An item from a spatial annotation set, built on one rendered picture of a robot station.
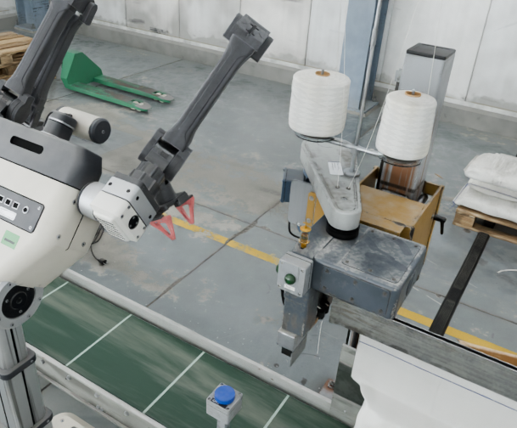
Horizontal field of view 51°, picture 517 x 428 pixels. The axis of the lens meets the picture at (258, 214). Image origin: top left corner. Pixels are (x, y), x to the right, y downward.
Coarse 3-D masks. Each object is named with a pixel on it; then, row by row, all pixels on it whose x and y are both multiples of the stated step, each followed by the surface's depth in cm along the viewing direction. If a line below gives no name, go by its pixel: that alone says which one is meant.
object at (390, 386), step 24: (360, 336) 161; (360, 360) 165; (384, 360) 160; (408, 360) 155; (360, 384) 167; (384, 384) 163; (408, 384) 158; (432, 384) 153; (384, 408) 161; (408, 408) 160; (432, 408) 157; (456, 408) 152; (480, 408) 148; (504, 408) 144
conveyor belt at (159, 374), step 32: (64, 288) 267; (32, 320) 247; (64, 320) 248; (96, 320) 249; (128, 320) 251; (64, 352) 231; (96, 352) 232; (128, 352) 233; (160, 352) 234; (192, 352) 236; (96, 384) 218; (128, 384) 219; (160, 384) 220; (192, 384) 221; (256, 384) 223; (160, 416) 206; (192, 416) 207; (256, 416) 209; (288, 416) 210; (320, 416) 211
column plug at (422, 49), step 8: (408, 48) 153; (416, 48) 154; (424, 48) 155; (432, 48) 155; (440, 48) 156; (448, 48) 156; (424, 56) 150; (432, 56) 149; (440, 56) 148; (448, 56) 150
